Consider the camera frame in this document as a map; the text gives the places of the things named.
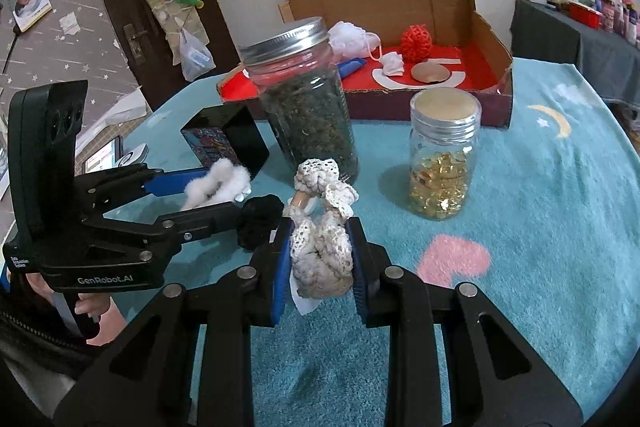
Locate black fuzzy scrunchie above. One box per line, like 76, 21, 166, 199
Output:
235, 194, 284, 251

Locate white fluffy star scrunchie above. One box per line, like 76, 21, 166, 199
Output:
181, 158, 252, 210

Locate cream lace scrunchie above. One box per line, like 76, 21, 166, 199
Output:
283, 159, 359, 301

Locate white mesh bath pouf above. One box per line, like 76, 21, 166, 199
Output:
328, 22, 382, 63

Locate round tan powder puff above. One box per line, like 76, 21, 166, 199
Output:
411, 61, 451, 84

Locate white cloth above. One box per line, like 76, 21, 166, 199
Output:
380, 51, 405, 77

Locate red mesh bath pouf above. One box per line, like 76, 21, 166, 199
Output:
399, 25, 433, 63

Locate sheer white organza scrunchie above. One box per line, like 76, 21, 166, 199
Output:
290, 274, 322, 317

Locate person's left hand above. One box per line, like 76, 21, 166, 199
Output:
26, 273, 126, 346

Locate smartphone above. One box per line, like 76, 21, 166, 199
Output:
81, 135, 124, 173

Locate white power bank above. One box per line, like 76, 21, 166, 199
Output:
116, 144, 149, 168

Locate black colourful tin box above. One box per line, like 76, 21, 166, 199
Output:
180, 103, 269, 179

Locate tall jar of tea leaves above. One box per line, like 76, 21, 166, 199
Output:
240, 16, 359, 182

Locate white plastic bag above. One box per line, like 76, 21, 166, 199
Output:
179, 29, 216, 82

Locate teal fleece table blanket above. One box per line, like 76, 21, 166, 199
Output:
114, 56, 640, 427

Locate small jar of gold capsules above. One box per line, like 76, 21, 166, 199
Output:
409, 87, 482, 220

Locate hanging fabric organizer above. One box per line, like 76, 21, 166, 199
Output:
145, 0, 209, 66

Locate cardboard box with red liner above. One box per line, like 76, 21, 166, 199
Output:
217, 0, 513, 128

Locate side table with grey cloth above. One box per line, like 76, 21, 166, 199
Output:
511, 0, 640, 109

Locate red basin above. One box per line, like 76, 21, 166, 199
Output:
568, 1, 602, 29

